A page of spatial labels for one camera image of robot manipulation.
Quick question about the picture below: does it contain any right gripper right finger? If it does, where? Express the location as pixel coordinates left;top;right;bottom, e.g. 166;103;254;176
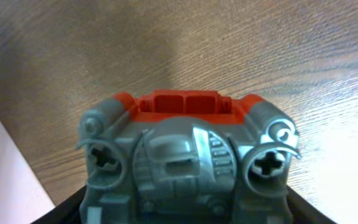
287;186;336;224

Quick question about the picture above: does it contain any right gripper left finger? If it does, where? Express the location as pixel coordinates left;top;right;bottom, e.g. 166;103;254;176
31;186;86;224

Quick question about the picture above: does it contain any red grey toy truck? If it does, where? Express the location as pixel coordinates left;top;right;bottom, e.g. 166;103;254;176
76;90;300;223

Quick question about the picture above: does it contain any white open cardboard box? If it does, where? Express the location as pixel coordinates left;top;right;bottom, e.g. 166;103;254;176
0;122;55;223

